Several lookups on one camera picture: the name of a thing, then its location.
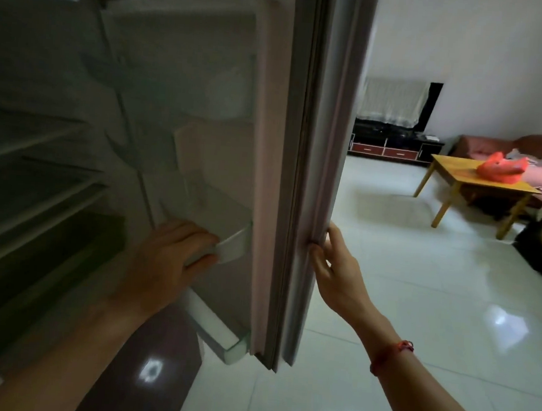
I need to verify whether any maroon lower refrigerator door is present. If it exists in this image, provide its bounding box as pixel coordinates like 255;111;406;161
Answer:
73;292;208;411

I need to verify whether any grey refrigerator door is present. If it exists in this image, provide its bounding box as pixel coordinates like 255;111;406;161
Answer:
76;0;381;379

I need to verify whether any glass refrigerator shelf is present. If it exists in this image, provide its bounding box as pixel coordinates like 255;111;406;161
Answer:
0;109;95;175
0;165;113;259

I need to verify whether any black television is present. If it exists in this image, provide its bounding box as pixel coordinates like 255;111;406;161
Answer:
354;77;445;135

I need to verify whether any person's right forearm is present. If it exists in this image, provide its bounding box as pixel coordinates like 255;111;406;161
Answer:
331;305;511;411

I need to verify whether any red string bracelet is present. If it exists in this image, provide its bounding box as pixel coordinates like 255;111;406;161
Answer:
369;338;415;380

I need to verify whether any grey white cloth bundle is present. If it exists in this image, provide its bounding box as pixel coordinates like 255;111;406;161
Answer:
504;147;542;168

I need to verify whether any red plastic bag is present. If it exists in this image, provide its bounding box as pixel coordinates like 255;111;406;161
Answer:
475;150;530;186

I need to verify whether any black and red television stand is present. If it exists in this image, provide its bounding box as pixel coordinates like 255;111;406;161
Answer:
347;118;447;166

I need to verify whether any black bag with round ring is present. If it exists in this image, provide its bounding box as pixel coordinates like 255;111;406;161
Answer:
508;201;542;299

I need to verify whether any white lace television cover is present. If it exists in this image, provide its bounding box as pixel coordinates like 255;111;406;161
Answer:
355;75;431;130

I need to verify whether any person's right hand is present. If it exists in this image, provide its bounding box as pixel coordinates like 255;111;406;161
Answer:
303;221;382;330

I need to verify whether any white lower door shelf bin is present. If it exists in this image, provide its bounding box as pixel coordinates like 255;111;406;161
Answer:
176;288;253;367

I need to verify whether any person's left forearm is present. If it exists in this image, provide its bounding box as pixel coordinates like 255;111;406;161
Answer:
0;288;154;411

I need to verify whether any grey refrigerator body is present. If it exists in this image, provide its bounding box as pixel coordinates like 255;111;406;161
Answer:
0;0;175;411

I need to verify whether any yellow wooden coffee table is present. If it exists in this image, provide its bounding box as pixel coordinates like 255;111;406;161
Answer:
410;152;542;244

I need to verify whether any clear door shelf bin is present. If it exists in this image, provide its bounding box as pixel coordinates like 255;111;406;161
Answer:
164;121;261;268

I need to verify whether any person's left hand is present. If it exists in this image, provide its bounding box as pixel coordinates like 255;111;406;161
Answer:
110;214;222;324

